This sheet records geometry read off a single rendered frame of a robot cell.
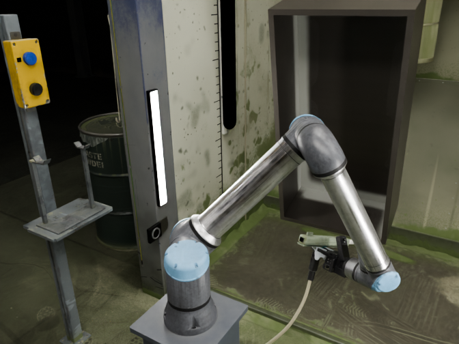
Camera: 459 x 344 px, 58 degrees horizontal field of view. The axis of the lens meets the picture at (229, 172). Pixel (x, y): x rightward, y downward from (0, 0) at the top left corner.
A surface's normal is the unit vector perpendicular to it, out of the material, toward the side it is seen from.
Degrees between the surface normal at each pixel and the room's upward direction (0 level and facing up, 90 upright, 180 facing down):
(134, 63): 90
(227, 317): 0
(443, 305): 0
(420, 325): 0
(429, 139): 57
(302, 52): 102
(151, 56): 90
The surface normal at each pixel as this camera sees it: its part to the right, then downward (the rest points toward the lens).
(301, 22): -0.47, 0.53
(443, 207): -0.45, -0.21
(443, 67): -0.52, 0.34
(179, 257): -0.01, -0.88
